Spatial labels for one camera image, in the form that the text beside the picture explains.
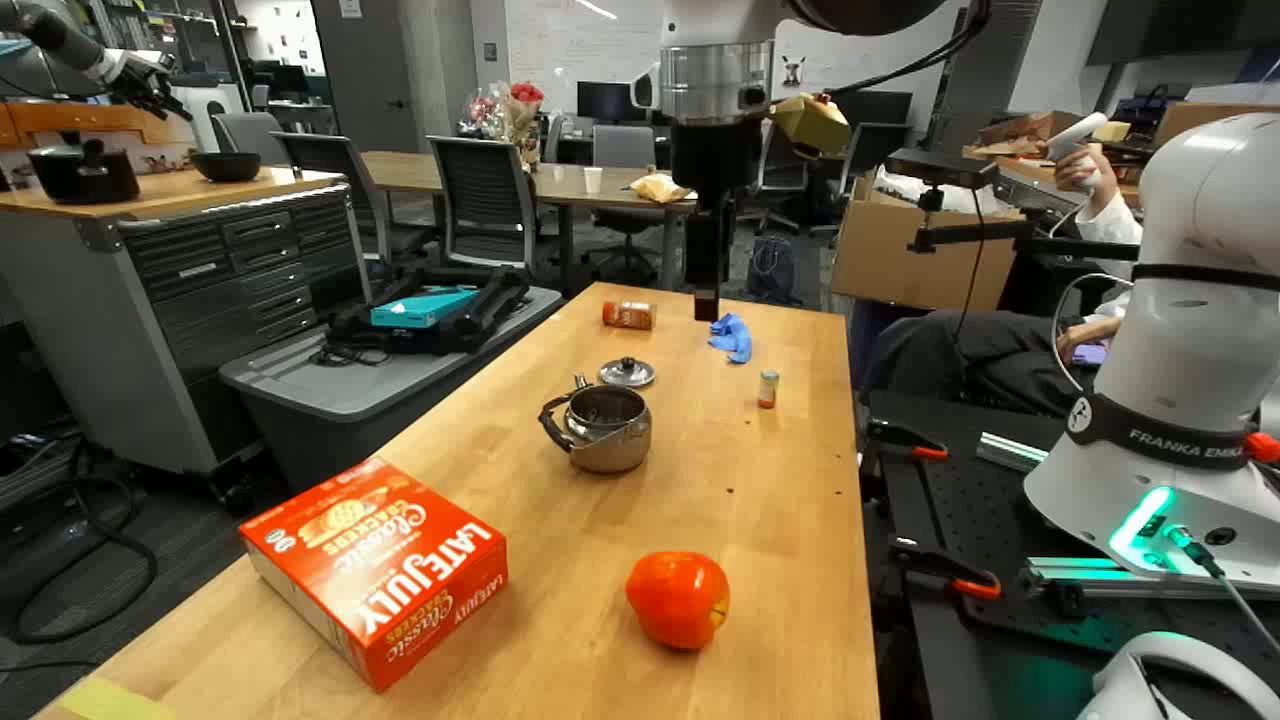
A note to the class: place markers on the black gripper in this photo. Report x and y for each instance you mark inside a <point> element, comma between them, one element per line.
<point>716,160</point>

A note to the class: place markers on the round steel kettle lid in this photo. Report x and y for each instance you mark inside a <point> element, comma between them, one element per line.
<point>626,372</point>

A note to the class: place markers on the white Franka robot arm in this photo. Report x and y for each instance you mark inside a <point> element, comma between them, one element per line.
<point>1202,335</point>

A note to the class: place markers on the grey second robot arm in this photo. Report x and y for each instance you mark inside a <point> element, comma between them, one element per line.
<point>83,49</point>

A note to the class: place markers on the stainless steel kettle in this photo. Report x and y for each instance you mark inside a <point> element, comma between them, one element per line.
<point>602,428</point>

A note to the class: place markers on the blue cloth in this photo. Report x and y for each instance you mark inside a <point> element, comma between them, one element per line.
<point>732,339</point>

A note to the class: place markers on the brown spice jar red cap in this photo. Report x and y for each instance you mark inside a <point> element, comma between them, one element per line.
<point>626,315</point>

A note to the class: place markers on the grey office chair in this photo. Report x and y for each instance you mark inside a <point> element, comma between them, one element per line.
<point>620,147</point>

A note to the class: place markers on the small bottle grey cap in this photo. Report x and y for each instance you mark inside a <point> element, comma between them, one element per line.
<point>769,388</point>

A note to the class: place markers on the wooden background desk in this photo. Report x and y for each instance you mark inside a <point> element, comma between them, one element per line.
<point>573,187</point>

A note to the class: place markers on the small dark computer monitor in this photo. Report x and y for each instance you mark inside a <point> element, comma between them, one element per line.
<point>606,103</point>

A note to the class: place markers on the cardboard box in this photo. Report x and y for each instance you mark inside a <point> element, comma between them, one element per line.
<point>907,262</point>

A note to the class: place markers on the black mesh office chair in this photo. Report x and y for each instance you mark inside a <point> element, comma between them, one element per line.
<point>481,201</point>
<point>333,173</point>

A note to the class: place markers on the red flower bouquet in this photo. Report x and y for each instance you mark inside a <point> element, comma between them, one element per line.
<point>515,105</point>

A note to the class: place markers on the seated person dark trousers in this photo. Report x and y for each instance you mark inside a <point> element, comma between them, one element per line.
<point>975,355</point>

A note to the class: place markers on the teal case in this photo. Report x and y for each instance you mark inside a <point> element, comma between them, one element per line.
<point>420,308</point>

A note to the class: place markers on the orange red tomato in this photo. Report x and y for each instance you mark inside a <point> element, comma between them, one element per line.
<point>679,601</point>

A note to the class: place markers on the aluminium extrusion bar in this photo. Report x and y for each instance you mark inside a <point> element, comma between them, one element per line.
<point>1008,448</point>

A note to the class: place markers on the grey plastic bin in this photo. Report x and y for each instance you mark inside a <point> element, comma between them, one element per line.
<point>345,395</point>

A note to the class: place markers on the orange cracker box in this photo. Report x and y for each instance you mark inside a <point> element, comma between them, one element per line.
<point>375,567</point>

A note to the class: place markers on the black bowl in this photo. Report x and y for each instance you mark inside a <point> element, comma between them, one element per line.
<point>226,166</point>

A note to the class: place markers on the grey drawer cabinet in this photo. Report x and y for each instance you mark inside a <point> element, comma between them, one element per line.
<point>172,304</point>

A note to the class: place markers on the orange box on cabinet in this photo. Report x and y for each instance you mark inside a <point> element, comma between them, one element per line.
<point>83,125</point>

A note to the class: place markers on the pale yellow pad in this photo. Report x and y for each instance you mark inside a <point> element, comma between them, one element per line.
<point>117,703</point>

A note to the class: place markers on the yellow wrist mount block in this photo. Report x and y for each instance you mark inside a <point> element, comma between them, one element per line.
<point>809,125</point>

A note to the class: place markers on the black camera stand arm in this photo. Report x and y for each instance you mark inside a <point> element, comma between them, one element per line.
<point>1014,237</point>

